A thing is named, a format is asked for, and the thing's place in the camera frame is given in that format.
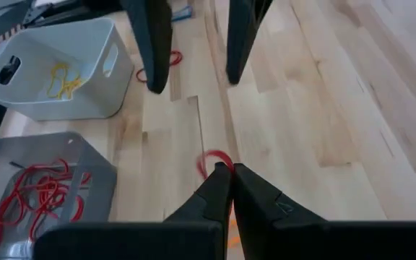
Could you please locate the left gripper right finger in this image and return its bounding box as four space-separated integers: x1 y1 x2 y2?
232 162 416 260

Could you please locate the orange rubber band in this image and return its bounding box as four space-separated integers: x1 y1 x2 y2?
227 218 243 250

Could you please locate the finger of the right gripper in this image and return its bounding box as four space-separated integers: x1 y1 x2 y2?
225 0 274 86
121 0 175 95

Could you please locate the pale blue rubber band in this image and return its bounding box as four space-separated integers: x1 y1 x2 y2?
171 5 194 22

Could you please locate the yellow rubber band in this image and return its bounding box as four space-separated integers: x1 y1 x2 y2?
58 74 83 101
45 61 70 99

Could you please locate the off-white plastic basket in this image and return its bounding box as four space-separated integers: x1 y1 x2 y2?
0 17 135 122

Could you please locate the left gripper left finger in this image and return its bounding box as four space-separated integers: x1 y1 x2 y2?
32 161 234 260

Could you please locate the thin red rubber band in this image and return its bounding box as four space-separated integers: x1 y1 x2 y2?
135 49 183 84

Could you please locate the grey plastic basket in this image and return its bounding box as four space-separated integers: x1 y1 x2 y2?
0 131 118 260

